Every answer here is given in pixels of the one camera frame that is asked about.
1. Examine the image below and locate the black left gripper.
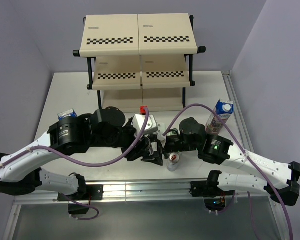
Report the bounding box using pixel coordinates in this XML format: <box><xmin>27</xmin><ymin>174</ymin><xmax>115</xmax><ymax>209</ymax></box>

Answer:
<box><xmin>91</xmin><ymin>115</ymin><xmax>151</xmax><ymax>161</ymax></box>

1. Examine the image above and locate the silver energy drink can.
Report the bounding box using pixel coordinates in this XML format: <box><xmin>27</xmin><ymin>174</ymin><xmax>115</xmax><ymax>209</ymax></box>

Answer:
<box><xmin>167</xmin><ymin>152</ymin><xmax>180</xmax><ymax>172</ymax></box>

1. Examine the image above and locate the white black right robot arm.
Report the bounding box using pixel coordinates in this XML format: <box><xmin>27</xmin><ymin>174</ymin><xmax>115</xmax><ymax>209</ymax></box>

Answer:
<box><xmin>163</xmin><ymin>117</ymin><xmax>300</xmax><ymax>206</ymax></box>

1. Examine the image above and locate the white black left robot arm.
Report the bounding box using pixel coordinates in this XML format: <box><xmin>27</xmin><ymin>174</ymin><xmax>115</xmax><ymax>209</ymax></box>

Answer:
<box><xmin>0</xmin><ymin>106</ymin><xmax>167</xmax><ymax>200</ymax></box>

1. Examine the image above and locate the beige three-tier shelf rack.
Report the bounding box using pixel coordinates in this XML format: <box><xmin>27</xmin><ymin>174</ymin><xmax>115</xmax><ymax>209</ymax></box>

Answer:
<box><xmin>73</xmin><ymin>13</ymin><xmax>206</xmax><ymax>113</ymax></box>

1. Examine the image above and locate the blue purple berry juice carton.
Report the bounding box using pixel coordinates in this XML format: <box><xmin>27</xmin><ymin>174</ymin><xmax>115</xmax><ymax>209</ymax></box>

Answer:
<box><xmin>206</xmin><ymin>99</ymin><xmax>234</xmax><ymax>135</ymax></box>

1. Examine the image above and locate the blue Fontana juice carton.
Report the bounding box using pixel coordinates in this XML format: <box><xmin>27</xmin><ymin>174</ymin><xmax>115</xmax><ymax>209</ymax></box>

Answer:
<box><xmin>57</xmin><ymin>109</ymin><xmax>78</xmax><ymax>121</ymax></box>

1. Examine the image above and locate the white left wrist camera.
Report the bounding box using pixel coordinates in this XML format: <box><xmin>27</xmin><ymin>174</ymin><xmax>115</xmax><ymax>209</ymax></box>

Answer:
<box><xmin>132</xmin><ymin>114</ymin><xmax>159</xmax><ymax>135</ymax></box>

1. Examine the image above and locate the aluminium mounting rail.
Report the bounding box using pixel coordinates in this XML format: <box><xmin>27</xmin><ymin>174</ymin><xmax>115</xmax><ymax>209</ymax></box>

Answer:
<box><xmin>13</xmin><ymin>178</ymin><xmax>273</xmax><ymax>206</ymax></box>

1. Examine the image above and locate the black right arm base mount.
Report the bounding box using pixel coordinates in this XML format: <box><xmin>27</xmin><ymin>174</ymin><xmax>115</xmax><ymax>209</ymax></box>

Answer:
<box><xmin>189</xmin><ymin>180</ymin><xmax>235</xmax><ymax>212</ymax></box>

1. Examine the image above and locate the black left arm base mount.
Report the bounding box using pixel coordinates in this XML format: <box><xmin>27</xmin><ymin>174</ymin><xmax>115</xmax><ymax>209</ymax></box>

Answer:
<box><xmin>57</xmin><ymin>184</ymin><xmax>104</xmax><ymax>221</ymax></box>

